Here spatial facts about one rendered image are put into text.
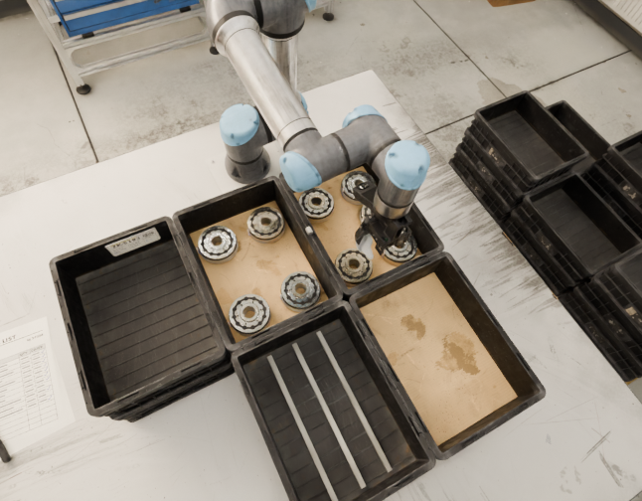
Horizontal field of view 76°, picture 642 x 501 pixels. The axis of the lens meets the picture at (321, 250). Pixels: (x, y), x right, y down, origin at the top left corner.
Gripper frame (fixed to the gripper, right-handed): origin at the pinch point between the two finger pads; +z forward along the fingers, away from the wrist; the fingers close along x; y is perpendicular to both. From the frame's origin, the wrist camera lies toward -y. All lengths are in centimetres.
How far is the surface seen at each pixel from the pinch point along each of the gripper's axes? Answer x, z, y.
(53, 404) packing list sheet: -86, 26, -8
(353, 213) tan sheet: 6.6, 13.5, -14.9
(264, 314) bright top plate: -30.0, 10.5, 1.1
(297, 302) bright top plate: -21.3, 10.5, 2.3
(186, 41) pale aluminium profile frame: 11, 83, -197
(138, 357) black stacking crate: -61, 14, -5
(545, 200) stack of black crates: 106, 59, -1
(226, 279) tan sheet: -34.4, 13.5, -13.3
